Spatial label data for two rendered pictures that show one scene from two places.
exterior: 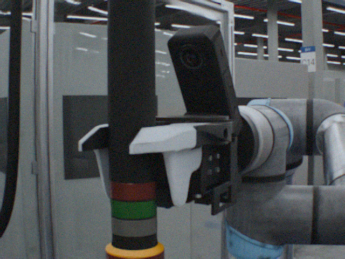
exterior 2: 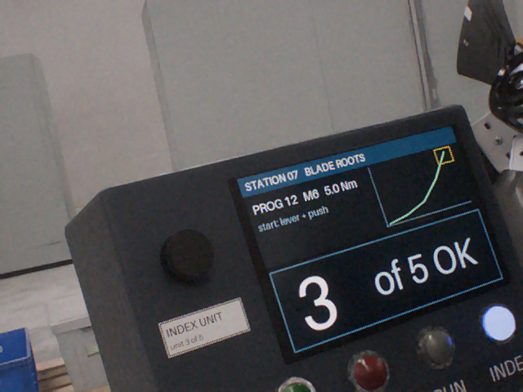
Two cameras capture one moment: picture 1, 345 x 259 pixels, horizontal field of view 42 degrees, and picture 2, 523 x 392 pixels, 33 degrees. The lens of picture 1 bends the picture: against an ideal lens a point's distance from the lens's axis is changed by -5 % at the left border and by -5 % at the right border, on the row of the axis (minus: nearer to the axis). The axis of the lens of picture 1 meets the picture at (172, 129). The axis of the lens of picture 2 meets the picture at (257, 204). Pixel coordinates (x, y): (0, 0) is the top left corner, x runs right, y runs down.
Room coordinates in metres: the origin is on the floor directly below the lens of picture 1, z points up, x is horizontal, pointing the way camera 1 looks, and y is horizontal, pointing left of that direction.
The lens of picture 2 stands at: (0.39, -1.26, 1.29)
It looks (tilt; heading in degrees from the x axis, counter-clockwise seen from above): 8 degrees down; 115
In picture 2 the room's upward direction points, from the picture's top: 11 degrees counter-clockwise
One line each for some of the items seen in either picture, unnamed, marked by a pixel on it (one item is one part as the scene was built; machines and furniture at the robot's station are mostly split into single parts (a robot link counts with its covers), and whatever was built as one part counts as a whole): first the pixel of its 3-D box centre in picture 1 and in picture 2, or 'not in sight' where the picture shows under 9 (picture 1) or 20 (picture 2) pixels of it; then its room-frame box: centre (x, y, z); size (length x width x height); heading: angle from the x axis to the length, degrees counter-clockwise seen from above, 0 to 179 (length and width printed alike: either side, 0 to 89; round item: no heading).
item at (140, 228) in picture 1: (133, 223); not in sight; (0.33, 0.03, 1.57); 0.03 x 0.03 x 0.01
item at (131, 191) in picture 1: (133, 188); not in sight; (0.33, 0.03, 1.59); 0.03 x 0.03 x 0.01
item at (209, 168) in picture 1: (202, 155); not in sight; (0.44, -0.03, 1.61); 0.12 x 0.08 x 0.09; 151
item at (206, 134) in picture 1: (201, 132); not in sight; (0.37, -0.02, 1.63); 0.09 x 0.05 x 0.02; 160
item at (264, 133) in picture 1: (231, 140); not in sight; (0.51, -0.06, 1.61); 0.08 x 0.05 x 0.08; 61
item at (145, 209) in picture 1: (133, 205); not in sight; (0.33, 0.03, 1.58); 0.03 x 0.03 x 0.01
